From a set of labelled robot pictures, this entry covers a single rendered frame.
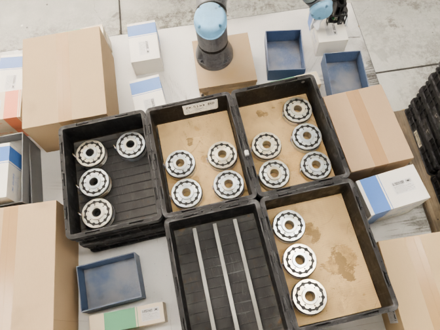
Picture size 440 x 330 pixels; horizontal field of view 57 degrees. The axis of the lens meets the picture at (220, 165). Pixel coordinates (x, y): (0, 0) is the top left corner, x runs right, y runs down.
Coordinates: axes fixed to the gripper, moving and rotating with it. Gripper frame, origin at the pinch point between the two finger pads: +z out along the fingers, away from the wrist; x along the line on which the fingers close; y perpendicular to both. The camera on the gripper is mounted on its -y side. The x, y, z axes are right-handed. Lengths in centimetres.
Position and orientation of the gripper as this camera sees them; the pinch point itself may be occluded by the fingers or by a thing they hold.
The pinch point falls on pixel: (327, 26)
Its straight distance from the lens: 186.3
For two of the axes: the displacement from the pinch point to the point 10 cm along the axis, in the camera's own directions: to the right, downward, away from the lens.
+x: 10.0, -1.0, 0.0
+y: 0.9, 9.2, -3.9
